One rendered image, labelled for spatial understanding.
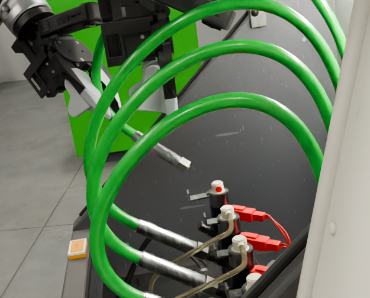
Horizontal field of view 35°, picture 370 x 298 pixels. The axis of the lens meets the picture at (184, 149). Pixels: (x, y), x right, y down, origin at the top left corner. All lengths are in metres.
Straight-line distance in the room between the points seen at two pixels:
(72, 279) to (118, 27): 0.47
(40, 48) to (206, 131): 0.35
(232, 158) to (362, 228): 0.79
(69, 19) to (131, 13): 0.21
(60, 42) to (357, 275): 0.66
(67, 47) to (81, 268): 0.37
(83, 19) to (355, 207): 0.61
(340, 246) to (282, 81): 0.74
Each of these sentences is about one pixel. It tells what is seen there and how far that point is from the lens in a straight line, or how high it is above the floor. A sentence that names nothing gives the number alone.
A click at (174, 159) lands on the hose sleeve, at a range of 0.89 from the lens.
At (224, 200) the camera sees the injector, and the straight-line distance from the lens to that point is 0.80.
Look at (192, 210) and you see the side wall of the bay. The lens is 1.16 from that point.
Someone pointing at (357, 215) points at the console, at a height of 1.29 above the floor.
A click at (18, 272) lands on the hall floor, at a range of 3.10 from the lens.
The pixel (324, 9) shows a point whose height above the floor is 1.34.
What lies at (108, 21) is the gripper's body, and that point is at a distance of 0.73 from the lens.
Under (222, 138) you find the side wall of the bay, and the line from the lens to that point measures 1.12.
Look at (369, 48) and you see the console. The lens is 0.37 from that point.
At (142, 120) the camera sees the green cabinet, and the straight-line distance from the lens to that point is 4.12.
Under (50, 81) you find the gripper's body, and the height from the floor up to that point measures 1.27.
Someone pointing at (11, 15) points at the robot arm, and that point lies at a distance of 0.97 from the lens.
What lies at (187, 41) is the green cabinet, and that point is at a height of 0.78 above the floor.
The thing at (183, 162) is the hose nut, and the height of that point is 1.14.
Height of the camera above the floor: 1.46
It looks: 20 degrees down
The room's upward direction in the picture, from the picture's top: 8 degrees counter-clockwise
